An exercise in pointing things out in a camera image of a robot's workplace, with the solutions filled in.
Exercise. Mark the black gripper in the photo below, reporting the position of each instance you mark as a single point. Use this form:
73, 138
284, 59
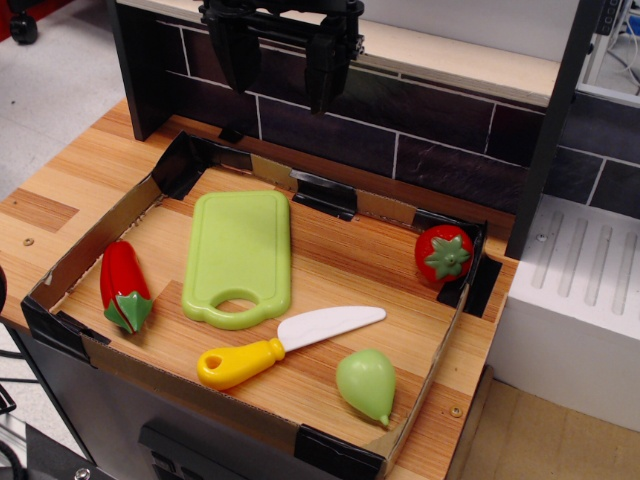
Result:
329, 30

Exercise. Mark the yellow handled white toy knife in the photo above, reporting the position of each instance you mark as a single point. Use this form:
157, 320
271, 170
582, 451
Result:
227, 367

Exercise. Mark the cardboard fence with black tape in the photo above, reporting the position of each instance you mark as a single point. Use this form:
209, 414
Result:
349, 246

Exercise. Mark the green plastic cutting board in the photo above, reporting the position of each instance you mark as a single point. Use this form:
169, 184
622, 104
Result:
238, 270

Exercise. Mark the red toy strawberry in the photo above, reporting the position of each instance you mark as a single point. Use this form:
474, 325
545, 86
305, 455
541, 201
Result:
443, 253

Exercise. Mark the black caster wheel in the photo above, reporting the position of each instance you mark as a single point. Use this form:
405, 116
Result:
23, 29

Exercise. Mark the red toy chili pepper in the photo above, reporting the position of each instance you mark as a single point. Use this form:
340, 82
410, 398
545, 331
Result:
125, 295

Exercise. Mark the green toy pear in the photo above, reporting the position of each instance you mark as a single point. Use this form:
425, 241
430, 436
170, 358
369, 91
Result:
366, 380

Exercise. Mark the white foam block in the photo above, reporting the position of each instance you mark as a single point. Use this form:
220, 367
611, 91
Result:
569, 332

